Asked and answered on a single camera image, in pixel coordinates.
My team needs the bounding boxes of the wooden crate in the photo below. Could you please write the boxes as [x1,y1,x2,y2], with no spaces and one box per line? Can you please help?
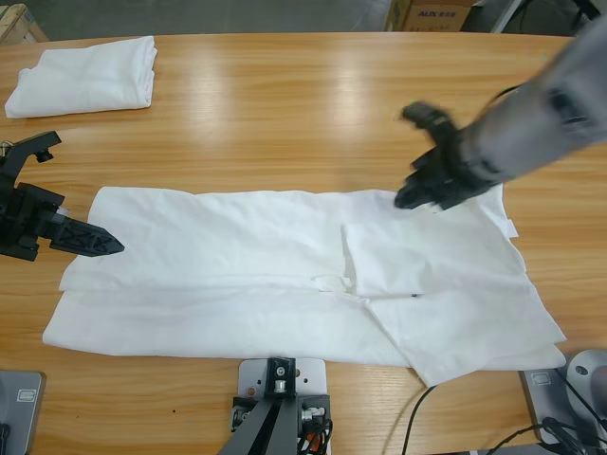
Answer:
[0,3,49,46]

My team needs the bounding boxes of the long black cable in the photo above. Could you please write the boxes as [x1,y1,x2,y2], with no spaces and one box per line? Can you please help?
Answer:
[405,384,437,455]

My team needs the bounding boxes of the white metal frame bar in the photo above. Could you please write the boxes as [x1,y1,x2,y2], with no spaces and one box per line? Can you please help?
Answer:
[490,0,527,34]

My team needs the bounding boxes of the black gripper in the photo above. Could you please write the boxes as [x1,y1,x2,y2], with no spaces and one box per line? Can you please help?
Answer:
[393,127,504,212]
[0,158,126,262]

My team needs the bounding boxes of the white mounting plate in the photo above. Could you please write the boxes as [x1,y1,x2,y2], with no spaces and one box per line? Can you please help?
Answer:
[236,357,329,418]

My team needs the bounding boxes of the cardboard box with blue print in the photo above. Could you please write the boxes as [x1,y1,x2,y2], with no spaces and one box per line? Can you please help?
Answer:
[384,0,476,33]

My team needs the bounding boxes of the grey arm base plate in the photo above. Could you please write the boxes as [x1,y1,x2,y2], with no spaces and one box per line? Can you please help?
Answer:
[519,349,607,446]
[0,370,47,455]

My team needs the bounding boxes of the white t-shirt with black logo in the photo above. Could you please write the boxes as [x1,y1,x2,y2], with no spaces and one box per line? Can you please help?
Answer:
[41,186,569,388]

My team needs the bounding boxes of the folded plain white t-shirt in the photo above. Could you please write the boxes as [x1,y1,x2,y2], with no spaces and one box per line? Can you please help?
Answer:
[4,35,158,119]

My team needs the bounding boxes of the black and orange cable bundle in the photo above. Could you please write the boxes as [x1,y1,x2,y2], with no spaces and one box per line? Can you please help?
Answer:
[296,416,336,455]

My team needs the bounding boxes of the black base power cable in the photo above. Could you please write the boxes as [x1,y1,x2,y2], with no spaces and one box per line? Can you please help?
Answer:
[483,415,607,455]

